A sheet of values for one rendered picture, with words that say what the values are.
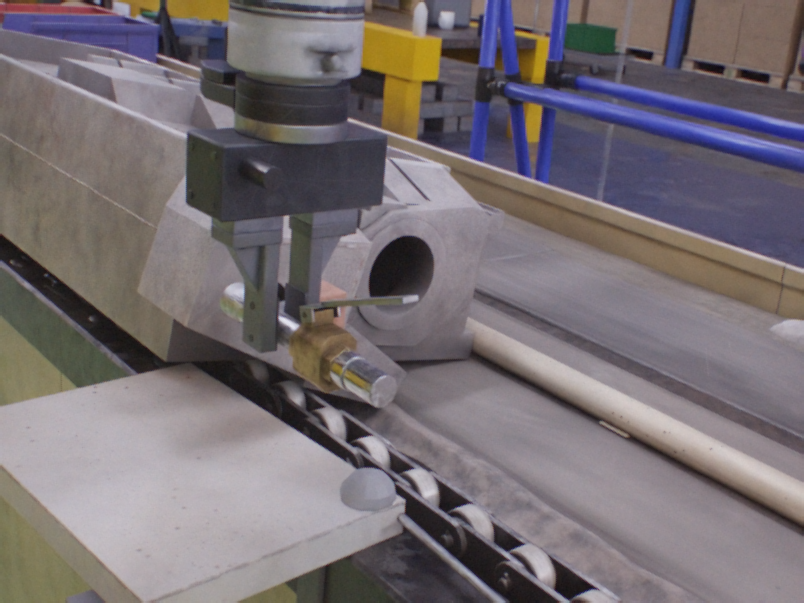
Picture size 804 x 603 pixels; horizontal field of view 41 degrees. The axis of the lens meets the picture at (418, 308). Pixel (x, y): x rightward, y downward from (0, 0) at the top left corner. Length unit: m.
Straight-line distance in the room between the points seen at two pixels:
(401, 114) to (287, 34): 5.32
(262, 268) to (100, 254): 0.39
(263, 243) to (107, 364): 0.42
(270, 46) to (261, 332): 0.20
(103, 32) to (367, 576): 2.14
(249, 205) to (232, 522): 0.22
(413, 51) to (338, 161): 5.16
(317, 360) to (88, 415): 0.27
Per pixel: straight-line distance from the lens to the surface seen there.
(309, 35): 0.68
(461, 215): 1.09
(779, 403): 1.21
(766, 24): 11.16
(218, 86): 0.75
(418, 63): 5.90
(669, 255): 1.59
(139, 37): 2.81
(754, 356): 1.33
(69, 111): 1.18
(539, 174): 2.15
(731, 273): 1.53
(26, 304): 1.31
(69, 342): 1.20
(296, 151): 0.70
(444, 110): 6.65
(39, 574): 1.46
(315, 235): 0.74
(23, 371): 1.36
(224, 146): 0.68
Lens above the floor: 1.20
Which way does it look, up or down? 20 degrees down
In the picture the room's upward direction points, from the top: 6 degrees clockwise
